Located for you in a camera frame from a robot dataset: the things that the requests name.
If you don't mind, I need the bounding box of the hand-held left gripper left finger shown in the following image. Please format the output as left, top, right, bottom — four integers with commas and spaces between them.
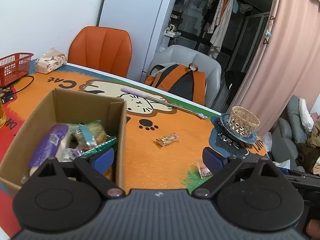
32, 147, 126, 199

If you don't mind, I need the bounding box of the orange chair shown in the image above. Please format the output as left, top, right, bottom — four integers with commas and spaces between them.
67, 26, 132, 78

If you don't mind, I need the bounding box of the curtain clip ornament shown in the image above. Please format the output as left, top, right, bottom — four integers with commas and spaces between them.
262, 15, 275, 44

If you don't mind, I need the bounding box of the purple snack packet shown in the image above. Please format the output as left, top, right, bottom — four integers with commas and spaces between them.
28, 124, 70, 167

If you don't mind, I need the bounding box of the blue plate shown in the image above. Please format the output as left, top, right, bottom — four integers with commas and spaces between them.
210, 113, 258, 144

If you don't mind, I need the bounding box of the black cable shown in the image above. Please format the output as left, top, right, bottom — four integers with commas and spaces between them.
0, 74, 35, 98

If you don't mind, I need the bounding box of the floral hanging garment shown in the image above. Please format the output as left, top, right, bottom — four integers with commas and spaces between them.
204, 0, 227, 34

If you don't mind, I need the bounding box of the white refrigerator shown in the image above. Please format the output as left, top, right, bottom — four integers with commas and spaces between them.
98, 0, 179, 83

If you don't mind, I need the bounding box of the white hanging garment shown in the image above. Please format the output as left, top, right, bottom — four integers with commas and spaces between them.
209, 0, 234, 53

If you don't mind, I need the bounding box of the white snack packet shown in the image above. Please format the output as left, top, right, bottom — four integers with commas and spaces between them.
55, 134, 73, 162

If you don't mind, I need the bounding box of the grey sofa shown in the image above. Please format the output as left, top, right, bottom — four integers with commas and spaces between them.
271, 96, 320, 173

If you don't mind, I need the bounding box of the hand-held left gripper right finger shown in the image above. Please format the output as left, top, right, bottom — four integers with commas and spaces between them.
192, 147, 278, 198

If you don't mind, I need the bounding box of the grey chair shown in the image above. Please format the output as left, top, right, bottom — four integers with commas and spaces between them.
147, 44, 222, 108

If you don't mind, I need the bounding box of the pile of clothes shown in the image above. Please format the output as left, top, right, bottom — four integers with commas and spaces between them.
296, 99, 320, 176

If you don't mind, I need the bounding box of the pink wrapped candy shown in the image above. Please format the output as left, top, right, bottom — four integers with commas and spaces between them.
194, 160, 213, 179

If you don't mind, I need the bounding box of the cluttered shelf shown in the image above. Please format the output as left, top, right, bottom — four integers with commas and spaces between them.
164, 9, 184, 39

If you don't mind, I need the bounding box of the purple telescopic stick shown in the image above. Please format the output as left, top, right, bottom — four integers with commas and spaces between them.
121, 87, 208, 120

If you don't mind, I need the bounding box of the orange and black backpack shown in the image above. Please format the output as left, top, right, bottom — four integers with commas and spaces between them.
144, 63, 207, 107

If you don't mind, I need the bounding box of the red plastic basket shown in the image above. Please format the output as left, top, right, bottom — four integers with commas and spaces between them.
0, 52, 34, 87

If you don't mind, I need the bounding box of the floral tissue box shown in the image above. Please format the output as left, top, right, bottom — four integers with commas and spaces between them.
34, 47, 68, 74

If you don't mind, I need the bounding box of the woven wicker basket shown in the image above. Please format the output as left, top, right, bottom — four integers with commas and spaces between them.
229, 106, 261, 138

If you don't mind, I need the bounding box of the cookie snack packet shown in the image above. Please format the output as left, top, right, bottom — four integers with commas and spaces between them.
72, 120, 118, 155

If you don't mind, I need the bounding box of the cartoon cat table mat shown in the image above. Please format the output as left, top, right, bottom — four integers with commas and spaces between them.
0, 64, 271, 230

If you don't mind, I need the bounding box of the beige wrapped snack bar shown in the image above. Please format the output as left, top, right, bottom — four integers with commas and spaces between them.
155, 132, 180, 147

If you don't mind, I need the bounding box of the pink curtain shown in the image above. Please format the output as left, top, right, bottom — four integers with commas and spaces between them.
240, 0, 320, 135

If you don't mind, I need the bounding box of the cardboard box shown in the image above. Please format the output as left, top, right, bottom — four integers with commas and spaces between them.
0, 88, 127, 195

